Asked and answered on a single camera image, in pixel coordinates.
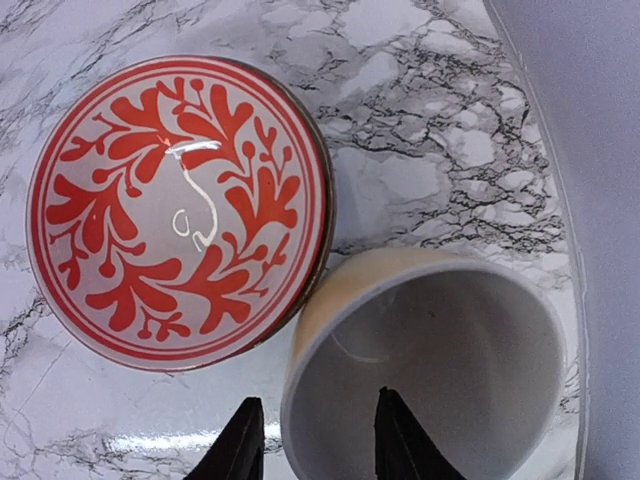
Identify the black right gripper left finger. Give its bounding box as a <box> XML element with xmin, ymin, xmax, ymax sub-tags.
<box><xmin>184</xmin><ymin>397</ymin><xmax>263</xmax><ymax>480</ymax></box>

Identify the yellow ceramic mug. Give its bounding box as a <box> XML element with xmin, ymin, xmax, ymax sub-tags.
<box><xmin>280</xmin><ymin>247</ymin><xmax>566</xmax><ymax>479</ymax></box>

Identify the red patterned white bowl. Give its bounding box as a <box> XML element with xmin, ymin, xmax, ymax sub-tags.
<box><xmin>26</xmin><ymin>55</ymin><xmax>336</xmax><ymax>372</ymax></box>

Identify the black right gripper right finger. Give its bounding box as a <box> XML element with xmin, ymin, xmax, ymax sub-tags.
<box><xmin>374</xmin><ymin>387</ymin><xmax>465</xmax><ymax>480</ymax></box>

